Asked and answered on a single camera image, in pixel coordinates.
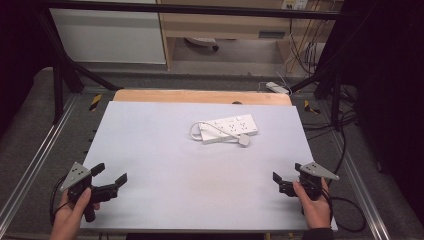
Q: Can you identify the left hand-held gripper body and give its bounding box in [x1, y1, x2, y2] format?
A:
[59, 161, 120, 224]

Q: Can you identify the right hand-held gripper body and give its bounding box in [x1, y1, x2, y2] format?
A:
[279, 161, 341, 202]

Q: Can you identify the white power cord with plug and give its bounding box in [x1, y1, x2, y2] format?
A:
[189, 121, 251, 148]

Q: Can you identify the person's left hand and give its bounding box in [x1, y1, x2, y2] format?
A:
[50, 187, 101, 235]

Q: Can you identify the person's right hand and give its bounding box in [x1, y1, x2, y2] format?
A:
[292, 178, 333, 230]

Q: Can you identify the pale grey table mat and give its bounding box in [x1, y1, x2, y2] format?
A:
[80, 100, 339, 233]

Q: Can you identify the small white power strip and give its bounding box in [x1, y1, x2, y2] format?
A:
[265, 81, 291, 96]

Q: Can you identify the white cabinet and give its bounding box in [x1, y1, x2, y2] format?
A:
[49, 7, 167, 65]

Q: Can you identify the office chair base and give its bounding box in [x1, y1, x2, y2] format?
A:
[184, 36, 221, 52]

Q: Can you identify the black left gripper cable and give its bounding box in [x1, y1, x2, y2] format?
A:
[48, 175, 70, 225]

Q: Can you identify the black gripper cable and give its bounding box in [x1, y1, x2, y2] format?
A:
[320, 179, 367, 234]
[48, 175, 70, 225]

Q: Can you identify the aluminium rail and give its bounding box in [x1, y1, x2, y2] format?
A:
[326, 128, 391, 240]
[0, 94, 81, 228]

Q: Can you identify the black floor cable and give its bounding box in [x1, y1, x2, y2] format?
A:
[301, 109, 360, 176]

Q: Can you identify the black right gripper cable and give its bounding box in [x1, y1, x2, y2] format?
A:
[320, 179, 367, 234]

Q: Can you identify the bundle of hanging cables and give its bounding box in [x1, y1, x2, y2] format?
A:
[287, 11, 330, 75]

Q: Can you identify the white wall socket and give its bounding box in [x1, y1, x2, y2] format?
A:
[281, 0, 310, 11]

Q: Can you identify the black metal frame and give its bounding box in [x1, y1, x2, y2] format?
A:
[33, 0, 378, 132]

